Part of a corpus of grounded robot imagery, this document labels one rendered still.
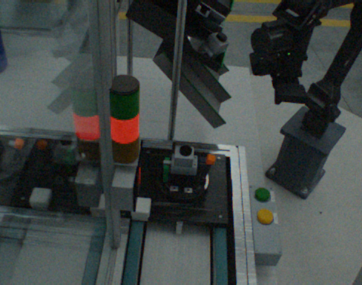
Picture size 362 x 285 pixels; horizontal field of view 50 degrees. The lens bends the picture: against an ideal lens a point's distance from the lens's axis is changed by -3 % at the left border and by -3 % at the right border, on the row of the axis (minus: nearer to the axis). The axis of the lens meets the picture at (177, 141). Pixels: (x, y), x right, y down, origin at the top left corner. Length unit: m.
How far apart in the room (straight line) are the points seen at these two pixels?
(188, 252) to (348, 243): 0.47
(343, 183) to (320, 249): 0.28
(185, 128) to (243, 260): 0.57
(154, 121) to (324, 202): 0.62
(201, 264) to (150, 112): 0.64
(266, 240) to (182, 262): 0.21
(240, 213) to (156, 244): 0.23
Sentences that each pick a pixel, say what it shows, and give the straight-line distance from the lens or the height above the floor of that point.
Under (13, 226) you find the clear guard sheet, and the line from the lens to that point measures 0.32.
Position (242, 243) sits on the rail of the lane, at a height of 0.96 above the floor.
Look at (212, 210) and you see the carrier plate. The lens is 1.02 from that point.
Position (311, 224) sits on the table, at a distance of 1.21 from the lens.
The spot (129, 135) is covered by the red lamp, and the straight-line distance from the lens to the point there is 0.66.
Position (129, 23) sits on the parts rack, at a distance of 1.38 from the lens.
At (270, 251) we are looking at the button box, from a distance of 1.00.
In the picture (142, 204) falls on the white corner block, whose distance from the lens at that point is 0.99.
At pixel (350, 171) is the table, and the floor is 0.86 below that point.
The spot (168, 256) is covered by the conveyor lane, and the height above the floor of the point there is 0.92.
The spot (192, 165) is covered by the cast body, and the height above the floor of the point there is 1.06.
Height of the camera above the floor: 1.79
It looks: 44 degrees down
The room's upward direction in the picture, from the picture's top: 6 degrees clockwise
